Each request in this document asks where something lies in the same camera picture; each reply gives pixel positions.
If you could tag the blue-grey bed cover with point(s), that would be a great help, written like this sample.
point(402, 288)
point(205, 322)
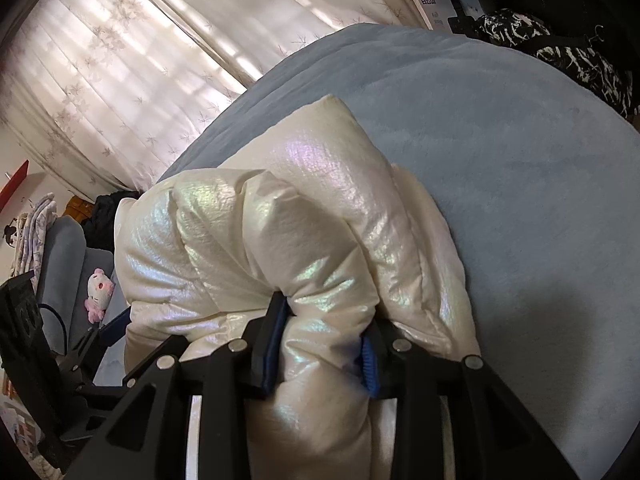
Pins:
point(525, 210)

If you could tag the black clothes hanger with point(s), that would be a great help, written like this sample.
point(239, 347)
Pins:
point(596, 36)

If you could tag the black and white patterned cloth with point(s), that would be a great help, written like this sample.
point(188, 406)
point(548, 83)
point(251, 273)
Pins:
point(560, 55)

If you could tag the pink and white plush toy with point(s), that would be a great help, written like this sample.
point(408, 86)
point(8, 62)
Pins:
point(100, 290)

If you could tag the white leaf-print curtain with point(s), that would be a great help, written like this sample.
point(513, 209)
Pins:
point(150, 60)

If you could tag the folded grey-blue blanket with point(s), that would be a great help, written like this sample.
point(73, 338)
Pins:
point(65, 260)

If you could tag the white shiny puffer jacket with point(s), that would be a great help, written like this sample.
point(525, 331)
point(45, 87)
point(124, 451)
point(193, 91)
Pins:
point(280, 220)

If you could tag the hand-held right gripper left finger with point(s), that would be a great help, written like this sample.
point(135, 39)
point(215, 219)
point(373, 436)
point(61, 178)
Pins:
point(272, 360)

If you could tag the floral print quilt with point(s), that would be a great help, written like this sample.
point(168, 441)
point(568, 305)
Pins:
point(32, 230)

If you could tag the red wall decoration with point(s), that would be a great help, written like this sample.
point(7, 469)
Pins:
point(14, 182)

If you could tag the white cardboard box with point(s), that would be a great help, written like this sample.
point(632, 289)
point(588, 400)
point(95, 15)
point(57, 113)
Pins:
point(437, 7)

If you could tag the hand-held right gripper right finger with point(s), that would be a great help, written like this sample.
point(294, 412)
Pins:
point(370, 362)

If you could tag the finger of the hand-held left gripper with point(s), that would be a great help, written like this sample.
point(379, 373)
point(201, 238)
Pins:
point(117, 322)

